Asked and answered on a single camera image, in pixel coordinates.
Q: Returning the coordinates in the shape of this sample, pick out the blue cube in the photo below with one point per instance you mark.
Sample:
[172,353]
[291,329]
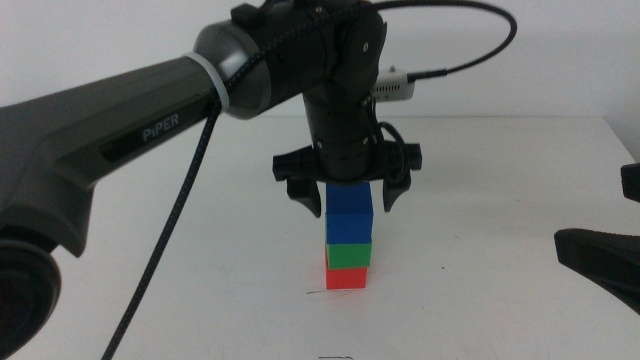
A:
[350,220]

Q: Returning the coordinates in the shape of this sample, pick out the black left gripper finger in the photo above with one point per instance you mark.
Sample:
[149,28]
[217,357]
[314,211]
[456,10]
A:
[395,192]
[305,192]

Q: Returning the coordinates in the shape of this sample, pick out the green cube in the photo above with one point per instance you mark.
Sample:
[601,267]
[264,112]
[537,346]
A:
[349,256]

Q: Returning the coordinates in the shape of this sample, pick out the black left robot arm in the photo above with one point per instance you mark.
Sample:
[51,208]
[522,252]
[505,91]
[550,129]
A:
[75,135]

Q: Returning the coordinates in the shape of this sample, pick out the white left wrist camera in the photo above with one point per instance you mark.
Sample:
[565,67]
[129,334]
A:
[395,89]

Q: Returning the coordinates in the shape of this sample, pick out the red cube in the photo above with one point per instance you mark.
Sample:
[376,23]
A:
[346,279]

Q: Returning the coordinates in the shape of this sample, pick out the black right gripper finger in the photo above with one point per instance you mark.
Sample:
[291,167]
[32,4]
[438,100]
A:
[605,260]

